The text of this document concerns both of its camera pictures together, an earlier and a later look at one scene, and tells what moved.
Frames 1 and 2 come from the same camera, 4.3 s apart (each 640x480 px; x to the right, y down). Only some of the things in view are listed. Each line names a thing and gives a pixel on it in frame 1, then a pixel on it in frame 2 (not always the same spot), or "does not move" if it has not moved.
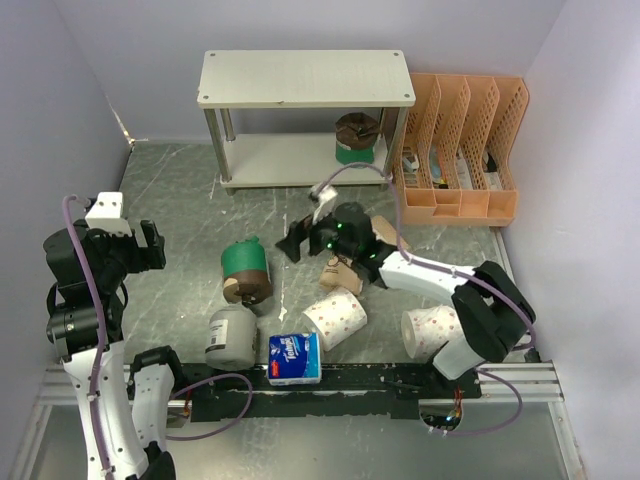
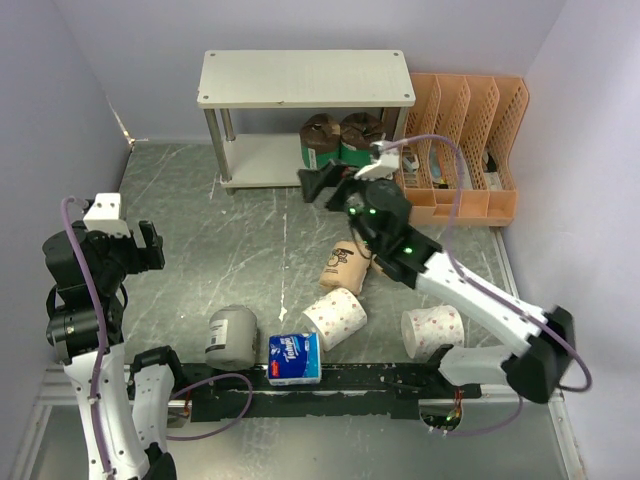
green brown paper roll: [245, 270] -> [320, 140]
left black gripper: [150, 256] does not move
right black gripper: [299, 231] -> [315, 181]
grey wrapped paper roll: [232, 336] does not move
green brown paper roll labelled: [355, 134] does not move
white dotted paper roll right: [426, 329] does not move
